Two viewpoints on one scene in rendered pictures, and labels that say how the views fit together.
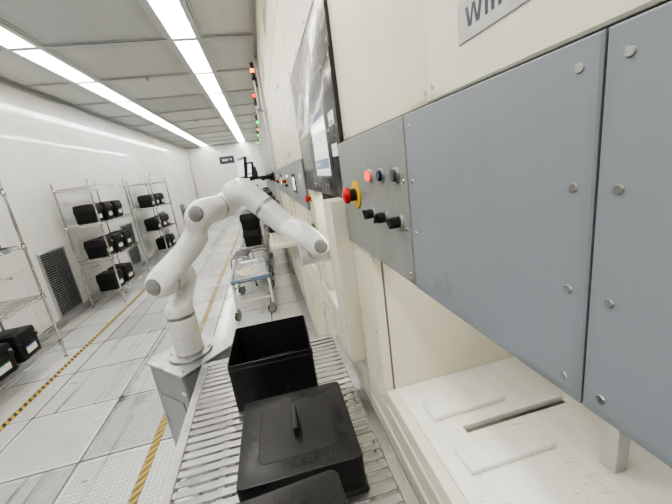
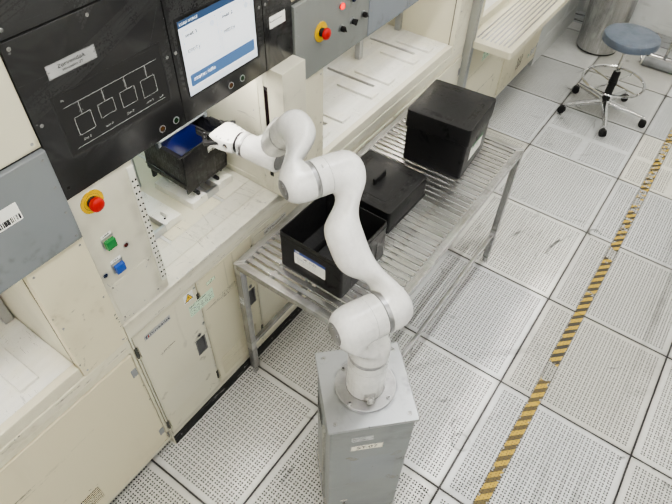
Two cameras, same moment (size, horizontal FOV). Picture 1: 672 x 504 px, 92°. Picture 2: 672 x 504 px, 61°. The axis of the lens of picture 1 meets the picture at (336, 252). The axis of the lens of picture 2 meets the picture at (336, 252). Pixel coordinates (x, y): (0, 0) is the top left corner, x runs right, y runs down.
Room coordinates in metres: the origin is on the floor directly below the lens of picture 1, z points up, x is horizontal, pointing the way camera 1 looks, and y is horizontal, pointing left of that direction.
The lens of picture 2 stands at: (2.07, 1.28, 2.35)
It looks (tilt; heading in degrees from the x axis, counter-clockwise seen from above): 48 degrees down; 225
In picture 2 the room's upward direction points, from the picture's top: 2 degrees clockwise
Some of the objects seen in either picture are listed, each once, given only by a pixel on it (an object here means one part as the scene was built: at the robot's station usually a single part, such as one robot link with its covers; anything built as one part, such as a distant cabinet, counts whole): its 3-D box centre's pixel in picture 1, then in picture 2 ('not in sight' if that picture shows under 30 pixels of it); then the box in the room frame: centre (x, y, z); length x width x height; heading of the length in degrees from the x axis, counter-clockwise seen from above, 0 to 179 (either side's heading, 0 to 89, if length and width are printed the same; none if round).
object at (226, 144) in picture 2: not in sight; (230, 137); (1.23, -0.06, 1.20); 0.11 x 0.10 x 0.07; 102
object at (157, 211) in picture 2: not in sight; (140, 219); (1.54, -0.25, 0.89); 0.22 x 0.21 x 0.04; 101
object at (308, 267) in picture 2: (274, 358); (333, 242); (1.08, 0.28, 0.85); 0.28 x 0.28 x 0.17; 9
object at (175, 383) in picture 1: (209, 420); (359, 437); (1.37, 0.73, 0.38); 0.28 x 0.28 x 0.76; 56
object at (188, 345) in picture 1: (186, 334); (366, 369); (1.37, 0.73, 0.85); 0.19 x 0.19 x 0.18
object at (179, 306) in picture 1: (178, 288); (361, 333); (1.40, 0.72, 1.07); 0.19 x 0.12 x 0.24; 166
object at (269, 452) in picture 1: (298, 436); (378, 186); (0.71, 0.17, 0.83); 0.29 x 0.29 x 0.13; 9
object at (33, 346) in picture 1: (14, 345); not in sight; (2.77, 3.04, 0.31); 0.30 x 0.28 x 0.26; 15
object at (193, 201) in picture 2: not in sight; (193, 180); (1.28, -0.30, 0.89); 0.22 x 0.21 x 0.04; 101
